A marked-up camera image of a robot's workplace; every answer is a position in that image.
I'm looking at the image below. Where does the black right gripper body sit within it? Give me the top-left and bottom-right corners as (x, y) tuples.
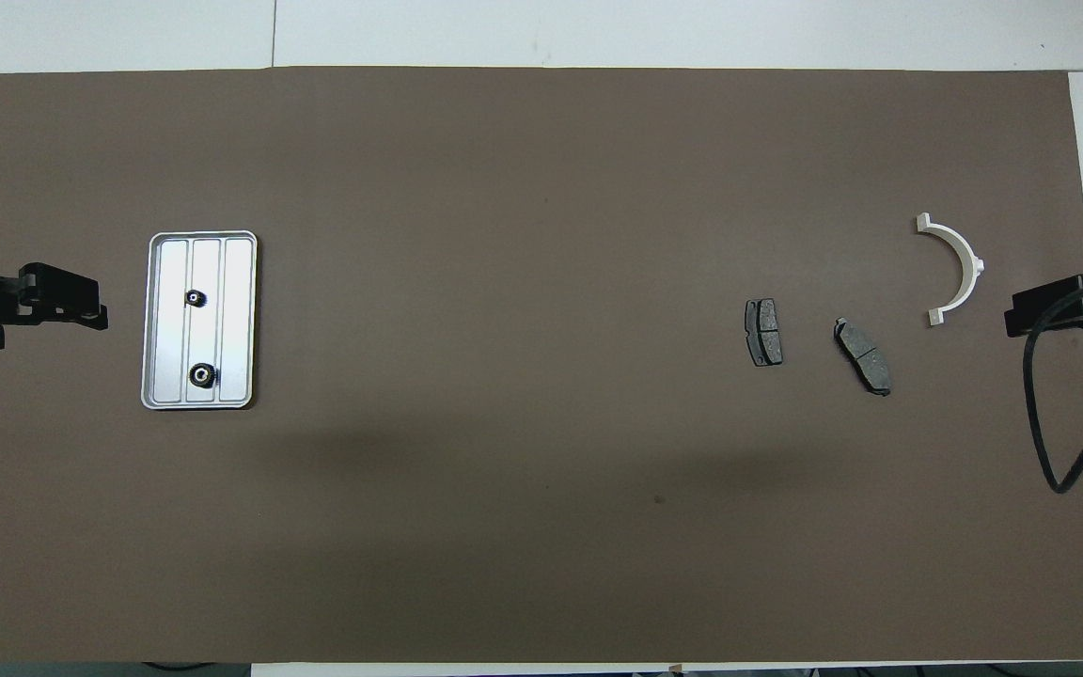
(1040, 273), (1083, 335)

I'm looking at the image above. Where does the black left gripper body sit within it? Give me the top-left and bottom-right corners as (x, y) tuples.
(4, 263), (82, 326)

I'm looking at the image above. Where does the silver metal tray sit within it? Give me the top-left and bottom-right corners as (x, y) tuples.
(140, 230), (259, 411)

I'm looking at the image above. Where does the elongated grey brake pad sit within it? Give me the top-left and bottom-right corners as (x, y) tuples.
(833, 318), (893, 397)

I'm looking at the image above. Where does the rectangular grey brake pad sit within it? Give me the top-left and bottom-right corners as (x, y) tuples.
(745, 298), (784, 368)

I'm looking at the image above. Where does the brown table mat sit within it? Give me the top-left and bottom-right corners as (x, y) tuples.
(0, 66), (1083, 664)

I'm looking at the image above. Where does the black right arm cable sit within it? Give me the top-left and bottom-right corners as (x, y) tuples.
(1023, 271), (1083, 495)

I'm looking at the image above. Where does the white semicircular plastic bracket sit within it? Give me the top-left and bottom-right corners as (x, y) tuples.
(915, 213), (986, 328)

